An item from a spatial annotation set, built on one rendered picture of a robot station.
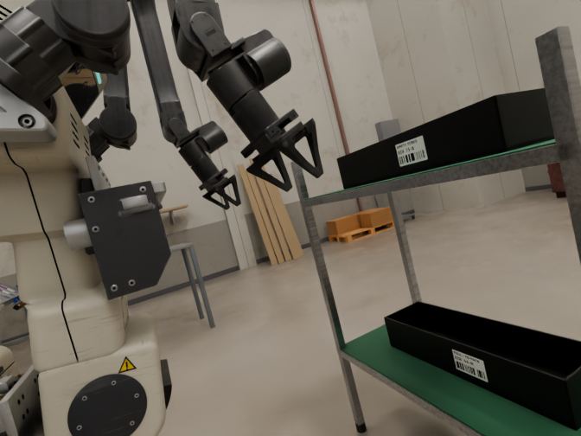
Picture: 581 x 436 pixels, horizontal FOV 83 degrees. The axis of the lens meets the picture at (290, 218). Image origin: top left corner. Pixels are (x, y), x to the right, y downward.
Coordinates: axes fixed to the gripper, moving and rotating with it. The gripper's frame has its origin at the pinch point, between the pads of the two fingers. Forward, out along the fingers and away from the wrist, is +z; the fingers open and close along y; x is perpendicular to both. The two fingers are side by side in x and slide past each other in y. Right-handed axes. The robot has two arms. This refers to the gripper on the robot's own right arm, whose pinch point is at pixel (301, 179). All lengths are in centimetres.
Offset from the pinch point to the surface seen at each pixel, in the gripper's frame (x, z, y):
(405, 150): -41.2, 15.1, 15.4
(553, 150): -24.0, 18.2, -21.3
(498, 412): -10, 75, 8
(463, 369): -18, 74, 20
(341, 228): -283, 185, 439
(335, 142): -412, 61, 470
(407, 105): -567, 93, 403
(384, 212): -348, 206, 394
